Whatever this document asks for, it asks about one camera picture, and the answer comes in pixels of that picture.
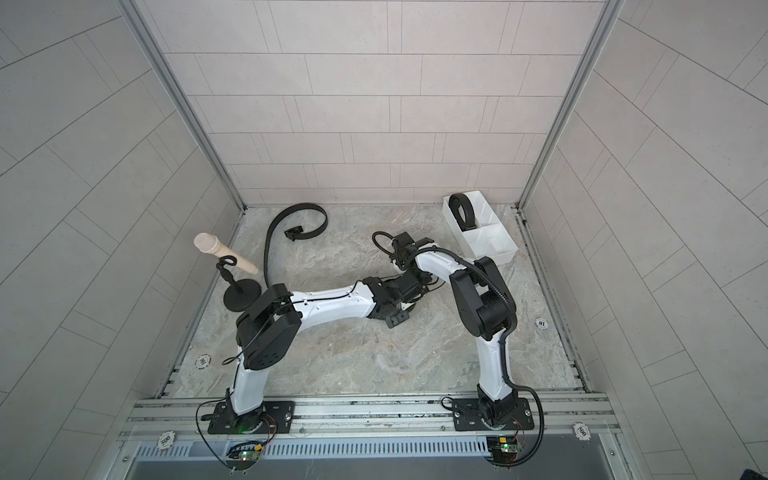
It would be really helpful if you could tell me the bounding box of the left white round sticker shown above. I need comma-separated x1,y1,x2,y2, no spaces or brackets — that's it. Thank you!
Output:
157,431,176,451

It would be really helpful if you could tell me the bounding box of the right green circuit board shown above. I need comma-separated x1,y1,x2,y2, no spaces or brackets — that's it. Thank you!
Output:
486,436,521,467

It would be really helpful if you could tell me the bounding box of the aluminium front rail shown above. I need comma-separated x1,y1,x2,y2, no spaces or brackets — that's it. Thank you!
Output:
118,391,621,441

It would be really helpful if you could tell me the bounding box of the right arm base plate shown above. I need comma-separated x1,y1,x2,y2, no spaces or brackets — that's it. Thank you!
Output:
441,395,535,432

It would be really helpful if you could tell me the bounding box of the floor white round sticker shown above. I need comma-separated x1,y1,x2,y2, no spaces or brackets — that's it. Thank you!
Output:
194,354,212,370

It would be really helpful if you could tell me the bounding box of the long black belt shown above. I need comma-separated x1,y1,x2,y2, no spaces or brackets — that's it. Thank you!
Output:
448,193,477,232

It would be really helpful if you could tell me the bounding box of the green circuit board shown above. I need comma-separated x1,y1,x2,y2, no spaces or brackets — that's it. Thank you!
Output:
226,441,265,471
486,436,521,467

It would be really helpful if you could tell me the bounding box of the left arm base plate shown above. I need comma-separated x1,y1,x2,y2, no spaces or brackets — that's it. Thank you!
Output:
201,399,296,435

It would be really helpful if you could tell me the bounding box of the left green circuit board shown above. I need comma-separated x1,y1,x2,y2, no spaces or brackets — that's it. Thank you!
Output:
226,441,265,471

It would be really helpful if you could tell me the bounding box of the black stand with beige roll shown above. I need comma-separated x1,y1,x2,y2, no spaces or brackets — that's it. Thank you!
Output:
194,232,262,312

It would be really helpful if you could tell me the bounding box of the black corrugated cable hose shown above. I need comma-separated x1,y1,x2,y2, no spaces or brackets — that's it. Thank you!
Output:
407,245,546,466

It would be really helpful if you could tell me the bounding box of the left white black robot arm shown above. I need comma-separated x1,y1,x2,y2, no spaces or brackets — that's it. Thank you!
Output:
227,273,431,416

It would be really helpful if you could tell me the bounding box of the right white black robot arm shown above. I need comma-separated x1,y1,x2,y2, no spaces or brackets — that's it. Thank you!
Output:
390,233,518,428

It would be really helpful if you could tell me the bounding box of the white compartment storage box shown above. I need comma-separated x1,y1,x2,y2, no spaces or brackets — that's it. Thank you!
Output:
442,191,518,265

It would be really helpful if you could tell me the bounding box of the right white round sticker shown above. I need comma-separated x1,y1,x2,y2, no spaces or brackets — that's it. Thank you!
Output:
573,422,592,441

